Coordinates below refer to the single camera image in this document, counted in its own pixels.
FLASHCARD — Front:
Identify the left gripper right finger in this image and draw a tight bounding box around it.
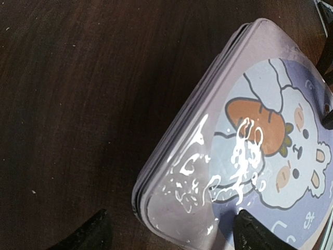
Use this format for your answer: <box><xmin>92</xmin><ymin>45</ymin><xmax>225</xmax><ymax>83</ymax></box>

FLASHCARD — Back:
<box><xmin>233</xmin><ymin>209</ymin><xmax>296</xmax><ymax>250</ymax></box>

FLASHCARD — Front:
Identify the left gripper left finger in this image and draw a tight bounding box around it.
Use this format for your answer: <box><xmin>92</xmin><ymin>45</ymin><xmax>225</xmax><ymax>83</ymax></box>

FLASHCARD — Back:
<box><xmin>56</xmin><ymin>209</ymin><xmax>112</xmax><ymax>249</ymax></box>

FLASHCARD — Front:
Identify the white divided cookie tin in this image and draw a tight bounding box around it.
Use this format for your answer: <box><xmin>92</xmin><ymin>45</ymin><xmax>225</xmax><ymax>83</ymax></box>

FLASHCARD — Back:
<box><xmin>132</xmin><ymin>23</ymin><xmax>250</xmax><ymax>222</ymax></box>

